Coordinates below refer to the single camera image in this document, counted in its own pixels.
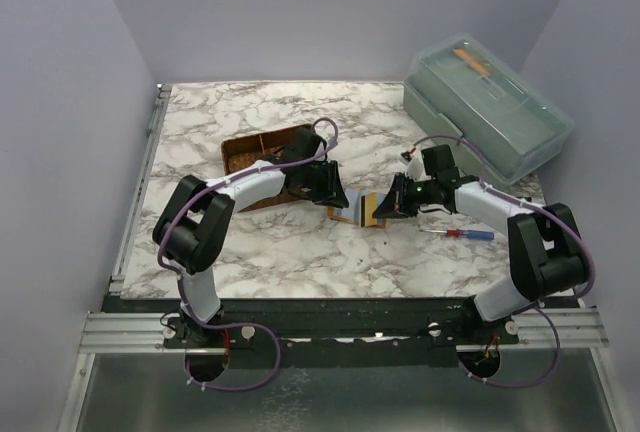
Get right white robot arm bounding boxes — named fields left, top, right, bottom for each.
left=373, top=145, right=595, bottom=344

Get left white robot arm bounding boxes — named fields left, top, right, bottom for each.
left=152, top=126, right=349, bottom=347

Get red blue screwdriver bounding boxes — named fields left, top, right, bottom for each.
left=421, top=228, right=494, bottom=242

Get orange tool inside toolbox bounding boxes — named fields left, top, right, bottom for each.
left=453, top=48, right=491, bottom=77

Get aluminium rail frame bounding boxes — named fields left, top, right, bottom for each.
left=54, top=82, right=189, bottom=432

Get brown woven basket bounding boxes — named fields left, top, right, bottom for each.
left=220, top=124, right=314, bottom=213

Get clear lid plastic toolbox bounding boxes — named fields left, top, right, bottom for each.
left=403, top=34, right=574, bottom=190

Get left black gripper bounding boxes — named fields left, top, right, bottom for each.
left=300, top=159, right=350, bottom=209

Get yellow leather card holder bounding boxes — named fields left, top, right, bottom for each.
left=327, top=189, right=369, bottom=227

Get gold credit card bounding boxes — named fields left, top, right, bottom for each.
left=357, top=192, right=387, bottom=229

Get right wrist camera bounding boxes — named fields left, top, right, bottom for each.
left=400, top=147, right=424, bottom=181

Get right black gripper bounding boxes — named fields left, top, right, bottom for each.
left=373, top=172, right=437, bottom=220

